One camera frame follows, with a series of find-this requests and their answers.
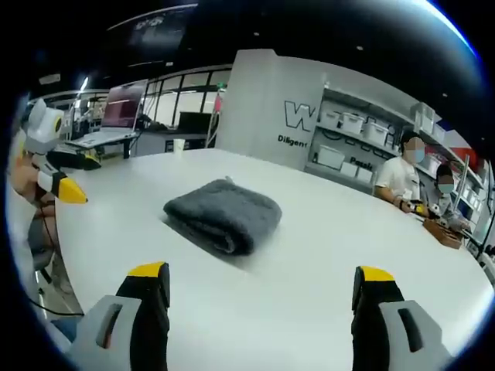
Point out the grey towel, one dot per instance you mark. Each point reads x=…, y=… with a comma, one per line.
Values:
x=222, y=210

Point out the open silver laptop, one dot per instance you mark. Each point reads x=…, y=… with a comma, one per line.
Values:
x=116, y=110

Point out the yellow black tool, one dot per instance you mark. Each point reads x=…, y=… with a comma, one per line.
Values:
x=92, y=161

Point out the grey chair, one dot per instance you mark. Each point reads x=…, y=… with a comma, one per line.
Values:
x=41, y=263

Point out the brown wooden box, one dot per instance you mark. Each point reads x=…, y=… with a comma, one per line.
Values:
x=442, y=233

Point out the white paper cup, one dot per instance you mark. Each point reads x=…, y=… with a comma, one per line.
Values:
x=179, y=146

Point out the dark monitor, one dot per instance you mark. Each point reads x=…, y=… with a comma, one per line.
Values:
x=195, y=123

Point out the row of white storage boxes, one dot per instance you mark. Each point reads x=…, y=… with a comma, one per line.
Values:
x=365, y=127

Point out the white lettered partition panel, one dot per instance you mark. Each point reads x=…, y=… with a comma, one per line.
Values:
x=263, y=108

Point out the white shelf unit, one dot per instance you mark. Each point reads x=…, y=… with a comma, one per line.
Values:
x=390, y=106

